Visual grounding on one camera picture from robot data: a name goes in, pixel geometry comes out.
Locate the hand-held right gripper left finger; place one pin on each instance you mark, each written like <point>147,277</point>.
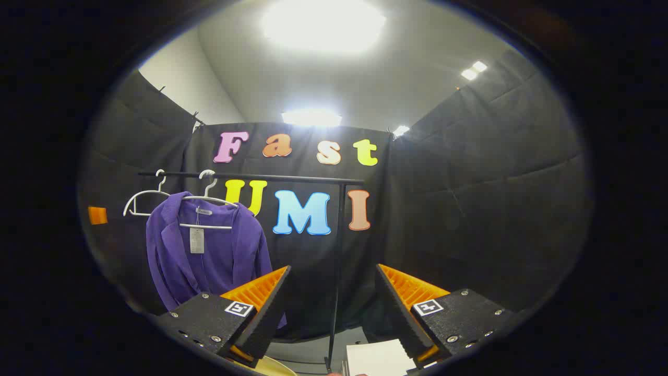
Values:
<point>269,324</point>

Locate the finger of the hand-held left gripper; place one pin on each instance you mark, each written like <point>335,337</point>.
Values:
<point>97,215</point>

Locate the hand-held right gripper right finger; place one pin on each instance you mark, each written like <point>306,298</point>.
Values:
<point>399,318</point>

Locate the cream laundry hamper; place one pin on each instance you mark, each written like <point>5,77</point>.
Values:
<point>274,368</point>

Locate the purple knit cardigan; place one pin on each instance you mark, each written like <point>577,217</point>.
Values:
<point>235,250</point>

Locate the white plastic hanger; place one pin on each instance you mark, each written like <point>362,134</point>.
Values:
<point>135,199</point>
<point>209,226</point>

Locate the black metal clothes rack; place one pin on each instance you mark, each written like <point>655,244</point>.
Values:
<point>292,178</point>

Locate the white box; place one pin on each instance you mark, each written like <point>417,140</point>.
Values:
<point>378,359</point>

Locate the black backdrop cloth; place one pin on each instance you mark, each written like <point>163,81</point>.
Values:
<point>469,209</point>

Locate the ceiling light panel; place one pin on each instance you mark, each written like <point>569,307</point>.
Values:
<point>469,73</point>
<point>311,118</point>
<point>401,130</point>

